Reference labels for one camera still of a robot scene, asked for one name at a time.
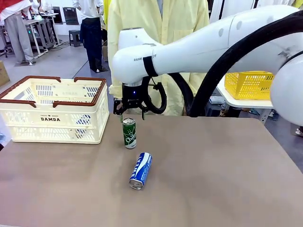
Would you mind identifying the white carton box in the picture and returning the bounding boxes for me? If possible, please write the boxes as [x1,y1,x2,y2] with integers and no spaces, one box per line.
[209,96,225,105]

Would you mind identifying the black strap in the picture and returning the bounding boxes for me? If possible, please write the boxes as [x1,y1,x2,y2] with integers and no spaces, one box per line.
[142,56,159,78]

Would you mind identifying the person white shirt dark skirt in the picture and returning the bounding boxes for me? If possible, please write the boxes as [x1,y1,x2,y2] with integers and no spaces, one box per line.
[72,0,106,73]

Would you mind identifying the green soda can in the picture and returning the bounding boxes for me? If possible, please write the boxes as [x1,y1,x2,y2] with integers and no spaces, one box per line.
[122,117,137,149]

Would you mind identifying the white side table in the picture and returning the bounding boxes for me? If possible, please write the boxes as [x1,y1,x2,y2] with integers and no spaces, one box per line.
[216,78,276,123]

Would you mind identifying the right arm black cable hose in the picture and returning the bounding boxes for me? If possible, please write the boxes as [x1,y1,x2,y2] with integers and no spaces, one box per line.
[141,9,303,118]

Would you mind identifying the distant person white top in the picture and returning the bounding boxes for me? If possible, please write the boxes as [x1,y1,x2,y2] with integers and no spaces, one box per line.
[30,0,49,15]

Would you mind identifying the person in yellow shirt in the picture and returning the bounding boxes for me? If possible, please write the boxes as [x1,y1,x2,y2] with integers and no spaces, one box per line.
[107,0,210,116]

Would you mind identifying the yellow plastic basket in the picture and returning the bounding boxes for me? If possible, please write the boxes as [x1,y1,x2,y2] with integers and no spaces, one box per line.
[224,70,276,100]

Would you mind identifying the blue white drink can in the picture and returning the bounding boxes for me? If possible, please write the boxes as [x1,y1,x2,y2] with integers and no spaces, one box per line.
[129,152,153,191]

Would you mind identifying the person red top grey trousers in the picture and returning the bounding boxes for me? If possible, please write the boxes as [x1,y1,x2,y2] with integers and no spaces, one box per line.
[0,0,36,65]

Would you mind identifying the cream shopping basket brown rim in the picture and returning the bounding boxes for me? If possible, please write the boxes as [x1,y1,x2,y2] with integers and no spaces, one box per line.
[0,75,110,144]

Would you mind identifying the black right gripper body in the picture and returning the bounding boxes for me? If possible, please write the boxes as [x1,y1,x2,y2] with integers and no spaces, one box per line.
[122,83,146,110]

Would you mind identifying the cardboard box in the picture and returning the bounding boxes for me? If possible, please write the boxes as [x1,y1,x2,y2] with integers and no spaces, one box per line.
[101,40,109,62]
[0,60,10,87]

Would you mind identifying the grey workbench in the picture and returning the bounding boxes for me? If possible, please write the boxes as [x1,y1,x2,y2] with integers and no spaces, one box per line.
[22,13,60,57]

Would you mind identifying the grey plastic stool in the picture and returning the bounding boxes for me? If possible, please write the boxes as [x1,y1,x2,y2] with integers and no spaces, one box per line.
[68,29,83,47]

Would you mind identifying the black monitor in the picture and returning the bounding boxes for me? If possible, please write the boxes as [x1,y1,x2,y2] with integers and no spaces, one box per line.
[62,7,79,26]
[52,6,63,25]

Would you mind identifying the blue white drink package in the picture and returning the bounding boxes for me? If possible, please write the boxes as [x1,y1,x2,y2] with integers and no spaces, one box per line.
[75,114,92,140]

